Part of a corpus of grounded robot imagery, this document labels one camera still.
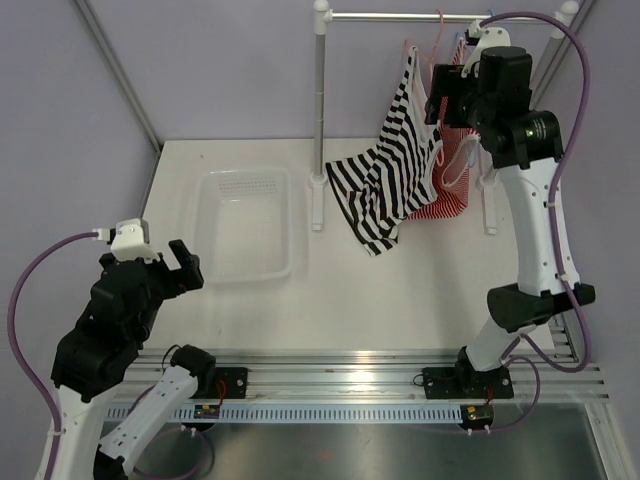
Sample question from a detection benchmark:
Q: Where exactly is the pink wire hanger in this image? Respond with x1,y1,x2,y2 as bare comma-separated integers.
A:
402,9,447,119

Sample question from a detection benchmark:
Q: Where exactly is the black white striped tank top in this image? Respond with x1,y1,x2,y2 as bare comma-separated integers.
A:
326,44,442,257

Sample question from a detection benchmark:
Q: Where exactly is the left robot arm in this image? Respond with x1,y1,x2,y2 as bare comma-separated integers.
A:
51,240,216,479

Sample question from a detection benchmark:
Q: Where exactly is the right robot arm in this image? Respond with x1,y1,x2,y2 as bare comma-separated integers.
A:
422,46,595,400

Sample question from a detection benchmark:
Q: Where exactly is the red white striped tank top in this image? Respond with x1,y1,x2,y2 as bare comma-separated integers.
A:
407,37,482,221

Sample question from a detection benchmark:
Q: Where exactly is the white plastic basket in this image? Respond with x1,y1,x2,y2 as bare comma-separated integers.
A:
192,167,293,285

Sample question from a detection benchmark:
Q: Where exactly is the white metal clothes rack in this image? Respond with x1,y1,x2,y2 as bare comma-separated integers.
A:
309,1,549,232

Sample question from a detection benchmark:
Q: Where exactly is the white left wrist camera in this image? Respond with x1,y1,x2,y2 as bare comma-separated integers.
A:
92,218,160,263

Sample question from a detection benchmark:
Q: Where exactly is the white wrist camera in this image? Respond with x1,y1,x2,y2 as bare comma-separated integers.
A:
92,218,160,263
461,20,511,78

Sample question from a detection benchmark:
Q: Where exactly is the blue wire hanger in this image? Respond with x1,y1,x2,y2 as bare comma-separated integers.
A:
452,33,480,169

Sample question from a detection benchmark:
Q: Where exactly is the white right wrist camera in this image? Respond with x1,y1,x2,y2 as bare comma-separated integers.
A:
461,20,511,78

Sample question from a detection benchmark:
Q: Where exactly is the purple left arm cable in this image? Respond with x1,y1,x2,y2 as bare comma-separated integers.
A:
9,231,99,480

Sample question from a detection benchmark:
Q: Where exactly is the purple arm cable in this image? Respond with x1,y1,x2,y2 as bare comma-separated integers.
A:
482,10,594,374
9,231,99,480

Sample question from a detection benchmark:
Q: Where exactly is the right aluminium frame post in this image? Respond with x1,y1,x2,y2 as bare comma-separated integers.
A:
532,0,598,98

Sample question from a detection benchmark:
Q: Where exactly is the aluminium frame post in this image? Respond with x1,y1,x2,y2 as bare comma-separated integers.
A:
532,0,598,98
72,0,164,157

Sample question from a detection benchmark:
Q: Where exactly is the white slotted cable duct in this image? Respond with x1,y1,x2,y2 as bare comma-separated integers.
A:
99,404,466,424

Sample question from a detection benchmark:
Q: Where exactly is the left aluminium frame post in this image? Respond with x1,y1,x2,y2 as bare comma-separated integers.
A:
72,0,164,157

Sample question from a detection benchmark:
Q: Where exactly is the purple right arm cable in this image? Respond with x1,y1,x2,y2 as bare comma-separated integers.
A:
482,10,594,374

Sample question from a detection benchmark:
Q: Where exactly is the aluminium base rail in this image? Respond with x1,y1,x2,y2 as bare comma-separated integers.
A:
107,314,611,405

